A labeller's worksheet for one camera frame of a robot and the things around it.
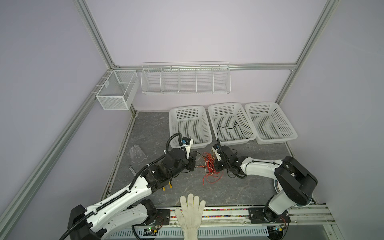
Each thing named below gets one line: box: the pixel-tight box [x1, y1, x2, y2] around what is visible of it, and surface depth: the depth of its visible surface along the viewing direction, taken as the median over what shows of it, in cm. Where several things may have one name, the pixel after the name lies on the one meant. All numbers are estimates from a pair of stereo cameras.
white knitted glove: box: [174, 193, 206, 240], surface depth 76 cm
